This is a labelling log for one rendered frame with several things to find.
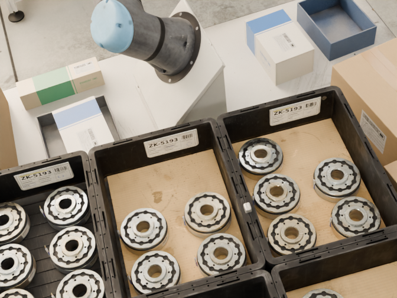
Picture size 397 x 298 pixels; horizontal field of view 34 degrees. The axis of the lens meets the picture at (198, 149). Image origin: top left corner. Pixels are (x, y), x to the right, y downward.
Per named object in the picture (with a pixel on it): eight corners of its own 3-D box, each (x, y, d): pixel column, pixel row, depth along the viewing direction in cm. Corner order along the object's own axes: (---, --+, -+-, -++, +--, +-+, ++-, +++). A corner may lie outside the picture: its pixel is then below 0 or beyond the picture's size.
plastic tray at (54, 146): (40, 128, 182) (35, 116, 178) (108, 105, 184) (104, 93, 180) (61, 202, 166) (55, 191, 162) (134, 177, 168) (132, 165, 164)
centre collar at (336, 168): (322, 170, 145) (322, 168, 144) (342, 164, 145) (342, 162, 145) (331, 187, 142) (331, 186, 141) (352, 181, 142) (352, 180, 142)
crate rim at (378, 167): (215, 122, 150) (214, 115, 148) (337, 90, 152) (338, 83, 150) (268, 272, 126) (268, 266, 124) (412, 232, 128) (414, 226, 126)
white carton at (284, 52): (245, 42, 194) (244, 19, 187) (280, 29, 196) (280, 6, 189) (275, 86, 183) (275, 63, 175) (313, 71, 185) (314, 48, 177)
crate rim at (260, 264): (88, 154, 148) (86, 148, 146) (215, 122, 150) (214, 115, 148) (119, 313, 124) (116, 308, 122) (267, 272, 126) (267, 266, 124)
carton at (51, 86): (25, 110, 186) (19, 97, 181) (22, 96, 190) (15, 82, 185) (105, 84, 189) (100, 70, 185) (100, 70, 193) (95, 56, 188)
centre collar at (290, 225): (276, 227, 137) (276, 226, 136) (299, 221, 137) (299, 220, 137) (283, 247, 134) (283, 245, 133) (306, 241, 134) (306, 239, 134)
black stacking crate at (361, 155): (218, 147, 158) (215, 117, 149) (334, 117, 160) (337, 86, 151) (269, 292, 134) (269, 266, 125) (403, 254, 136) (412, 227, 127)
